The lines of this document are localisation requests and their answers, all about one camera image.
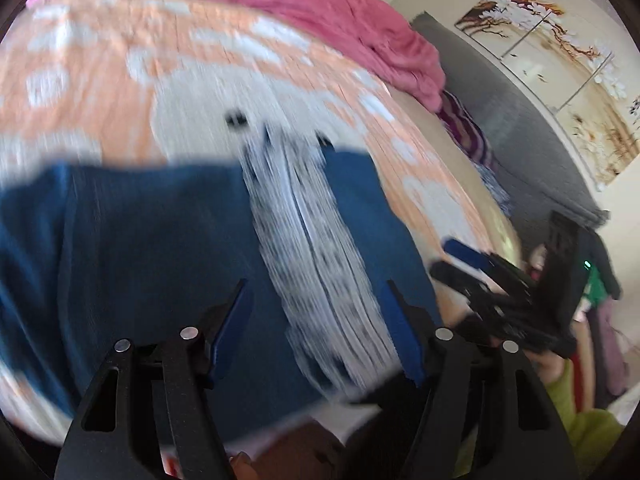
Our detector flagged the blue denim pants with lace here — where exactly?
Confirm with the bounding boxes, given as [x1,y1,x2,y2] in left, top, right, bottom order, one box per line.
[1,128,438,445]

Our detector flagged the beige bed sheet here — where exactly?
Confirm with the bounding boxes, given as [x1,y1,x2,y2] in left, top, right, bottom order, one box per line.
[390,87,522,266]

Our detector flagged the grey padded headboard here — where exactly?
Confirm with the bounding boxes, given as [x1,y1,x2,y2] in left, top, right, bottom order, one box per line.
[411,12,610,252]

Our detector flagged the orange plush bear blanket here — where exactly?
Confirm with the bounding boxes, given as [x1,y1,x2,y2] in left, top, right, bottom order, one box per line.
[0,0,522,449]

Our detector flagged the floral wall painting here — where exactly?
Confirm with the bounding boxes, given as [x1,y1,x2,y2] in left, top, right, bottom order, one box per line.
[456,0,639,188]

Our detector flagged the striped purple pillow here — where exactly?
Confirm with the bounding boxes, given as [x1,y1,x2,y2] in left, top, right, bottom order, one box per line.
[437,90,495,170]

